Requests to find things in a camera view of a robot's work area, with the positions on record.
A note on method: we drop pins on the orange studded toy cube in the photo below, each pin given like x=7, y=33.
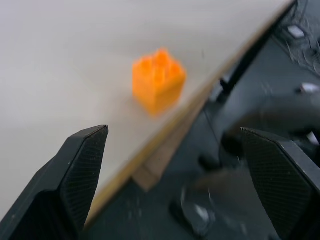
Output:
x=158, y=82

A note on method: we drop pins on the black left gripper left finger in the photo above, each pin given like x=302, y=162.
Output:
x=62, y=180

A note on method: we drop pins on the brown wooden table leg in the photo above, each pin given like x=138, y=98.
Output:
x=160, y=165

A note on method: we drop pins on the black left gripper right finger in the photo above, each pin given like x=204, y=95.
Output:
x=287, y=185

